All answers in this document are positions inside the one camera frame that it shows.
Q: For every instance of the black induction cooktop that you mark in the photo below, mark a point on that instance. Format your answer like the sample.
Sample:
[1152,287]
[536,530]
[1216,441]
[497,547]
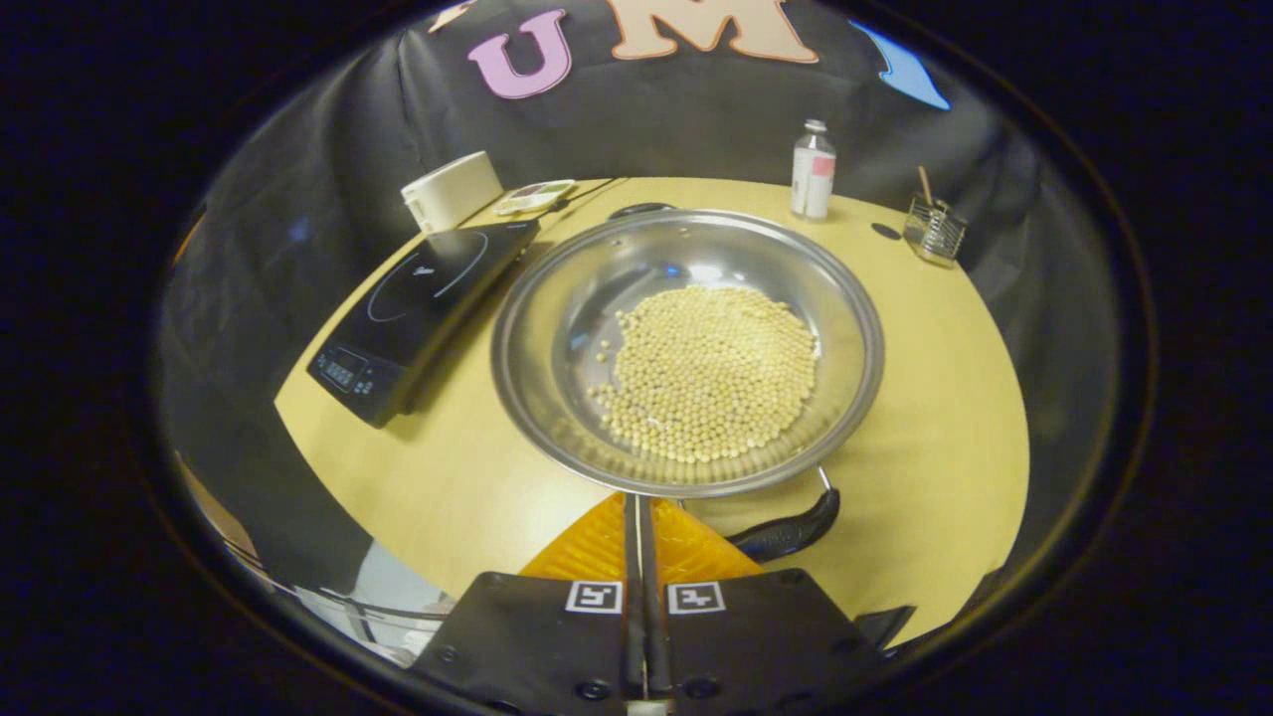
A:
[418,298]

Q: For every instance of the white divided bean dish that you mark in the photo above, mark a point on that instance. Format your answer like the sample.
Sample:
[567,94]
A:
[535,196]

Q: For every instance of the wooden stick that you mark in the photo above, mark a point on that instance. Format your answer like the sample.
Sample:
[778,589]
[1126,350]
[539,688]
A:
[925,184]

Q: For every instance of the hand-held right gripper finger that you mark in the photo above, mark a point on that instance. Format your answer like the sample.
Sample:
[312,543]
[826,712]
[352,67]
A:
[630,636]
[651,636]

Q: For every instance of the pile of soybeans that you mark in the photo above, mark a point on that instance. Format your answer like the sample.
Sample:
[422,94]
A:
[706,373]

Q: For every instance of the clear bottle with pink label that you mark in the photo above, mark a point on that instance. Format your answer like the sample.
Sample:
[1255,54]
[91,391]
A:
[813,184]

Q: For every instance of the white box appliance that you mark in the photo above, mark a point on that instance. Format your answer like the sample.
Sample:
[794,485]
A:
[453,191]

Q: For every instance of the stainless steel pot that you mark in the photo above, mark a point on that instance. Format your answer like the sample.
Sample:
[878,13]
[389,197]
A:
[597,278]

